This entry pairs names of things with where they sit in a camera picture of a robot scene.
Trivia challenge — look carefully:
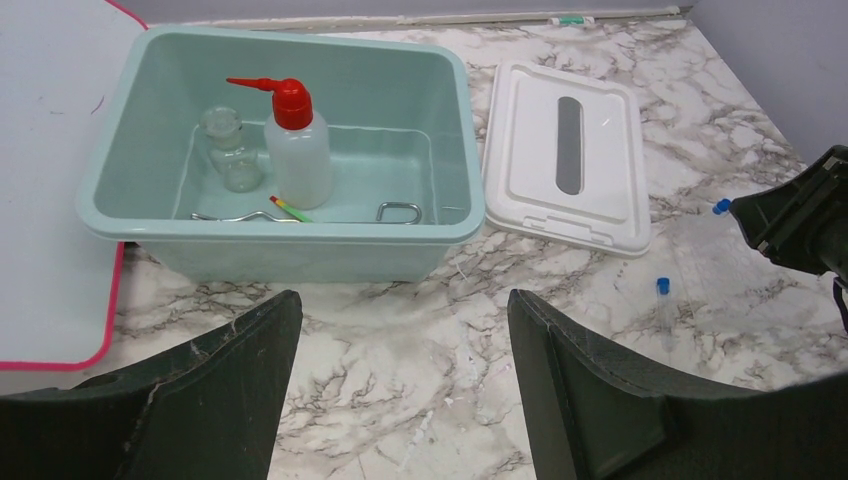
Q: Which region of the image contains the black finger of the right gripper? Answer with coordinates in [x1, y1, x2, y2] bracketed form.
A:
[729, 145, 847, 279]

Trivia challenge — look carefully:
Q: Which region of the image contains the teal plastic bin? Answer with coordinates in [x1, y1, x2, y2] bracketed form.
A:
[76, 26, 485, 283]

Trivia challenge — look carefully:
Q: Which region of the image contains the clear plastic test tube rack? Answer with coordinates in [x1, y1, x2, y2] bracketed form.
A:
[666, 214, 839, 333]

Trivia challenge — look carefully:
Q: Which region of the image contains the pink framed whiteboard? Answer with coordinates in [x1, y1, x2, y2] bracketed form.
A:
[1, 1, 145, 372]

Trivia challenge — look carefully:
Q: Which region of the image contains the white plastic bin lid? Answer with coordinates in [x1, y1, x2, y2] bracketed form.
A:
[482, 61, 652, 258]

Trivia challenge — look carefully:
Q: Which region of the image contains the small clear glass jar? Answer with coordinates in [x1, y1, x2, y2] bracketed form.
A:
[199, 105, 263, 193]

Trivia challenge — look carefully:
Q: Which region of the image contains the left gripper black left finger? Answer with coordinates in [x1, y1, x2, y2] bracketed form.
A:
[1, 290, 303, 479]

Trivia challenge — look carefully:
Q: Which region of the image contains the red plastic dropper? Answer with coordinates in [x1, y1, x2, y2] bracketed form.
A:
[269, 195, 312, 223]

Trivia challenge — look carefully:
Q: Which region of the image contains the white squeeze bottle red nozzle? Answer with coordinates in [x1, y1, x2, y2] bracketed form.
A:
[227, 77, 334, 210]

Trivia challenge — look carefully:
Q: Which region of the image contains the blue capped test tube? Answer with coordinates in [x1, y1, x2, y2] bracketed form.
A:
[656, 277, 675, 353]
[712, 198, 731, 216]

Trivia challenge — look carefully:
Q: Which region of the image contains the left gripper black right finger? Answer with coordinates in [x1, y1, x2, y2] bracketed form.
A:
[507, 290, 847, 479]

